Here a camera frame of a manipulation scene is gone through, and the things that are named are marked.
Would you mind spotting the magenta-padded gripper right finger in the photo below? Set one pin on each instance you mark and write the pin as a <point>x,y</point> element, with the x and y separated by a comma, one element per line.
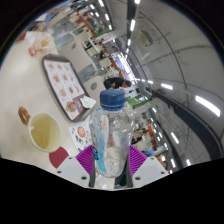
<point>144,166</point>

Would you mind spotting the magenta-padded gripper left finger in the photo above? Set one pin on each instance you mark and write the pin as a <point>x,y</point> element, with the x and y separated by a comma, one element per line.
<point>76,166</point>

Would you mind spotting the clear blue-capped water bottle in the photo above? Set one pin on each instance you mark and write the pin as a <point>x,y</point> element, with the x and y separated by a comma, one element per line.
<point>111,133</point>

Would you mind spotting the flat round red coaster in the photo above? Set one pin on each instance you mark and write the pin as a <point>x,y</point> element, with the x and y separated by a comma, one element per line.
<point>59,157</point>

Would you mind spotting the printed paper leaflet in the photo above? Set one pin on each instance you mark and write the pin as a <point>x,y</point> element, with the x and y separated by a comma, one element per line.
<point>80,135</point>

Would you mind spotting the crumpled white napkin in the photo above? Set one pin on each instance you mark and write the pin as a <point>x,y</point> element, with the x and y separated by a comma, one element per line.
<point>87,102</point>

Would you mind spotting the row of ceiling lights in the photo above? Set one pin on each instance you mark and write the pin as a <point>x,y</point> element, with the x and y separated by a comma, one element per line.
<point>173,100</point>

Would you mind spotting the brown food tray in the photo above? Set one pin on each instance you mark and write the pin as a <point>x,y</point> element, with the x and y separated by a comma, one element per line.
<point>63,87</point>

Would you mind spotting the person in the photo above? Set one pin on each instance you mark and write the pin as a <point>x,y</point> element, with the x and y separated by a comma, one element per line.
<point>116,82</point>

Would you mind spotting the clear plastic food bag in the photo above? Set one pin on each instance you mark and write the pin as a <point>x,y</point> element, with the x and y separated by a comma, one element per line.
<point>39,43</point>

